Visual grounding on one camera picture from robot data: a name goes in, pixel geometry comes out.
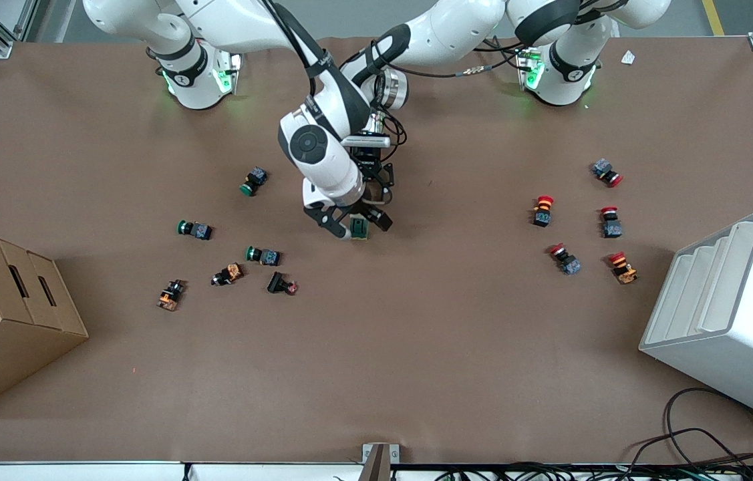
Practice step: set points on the green mushroom push button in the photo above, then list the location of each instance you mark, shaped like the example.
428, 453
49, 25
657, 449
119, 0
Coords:
255, 178
201, 231
269, 256

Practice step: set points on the red button with orange block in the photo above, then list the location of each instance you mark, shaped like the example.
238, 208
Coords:
625, 272

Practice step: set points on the metal bracket with post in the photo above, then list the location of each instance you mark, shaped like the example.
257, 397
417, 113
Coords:
376, 461

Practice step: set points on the white tiered storage bin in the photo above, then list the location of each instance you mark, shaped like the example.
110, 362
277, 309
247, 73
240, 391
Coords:
737, 347

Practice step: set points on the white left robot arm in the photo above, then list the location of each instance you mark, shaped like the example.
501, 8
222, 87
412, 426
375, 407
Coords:
456, 27

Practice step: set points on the red mushroom push button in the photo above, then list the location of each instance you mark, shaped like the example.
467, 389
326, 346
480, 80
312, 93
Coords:
570, 265
612, 229
603, 168
541, 217

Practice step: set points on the black switch with orange block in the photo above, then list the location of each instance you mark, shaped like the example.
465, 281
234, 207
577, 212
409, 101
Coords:
169, 298

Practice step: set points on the brown cardboard slotted box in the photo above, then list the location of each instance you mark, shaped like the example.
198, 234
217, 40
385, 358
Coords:
2, 361

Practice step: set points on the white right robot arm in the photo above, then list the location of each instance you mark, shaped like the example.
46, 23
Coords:
229, 27

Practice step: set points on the left Franka gripper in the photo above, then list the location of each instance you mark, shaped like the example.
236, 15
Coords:
368, 162

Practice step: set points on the green load switch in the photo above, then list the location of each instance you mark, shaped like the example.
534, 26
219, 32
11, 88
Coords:
358, 230

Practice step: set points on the small white paper tag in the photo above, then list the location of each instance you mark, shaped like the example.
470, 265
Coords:
628, 57

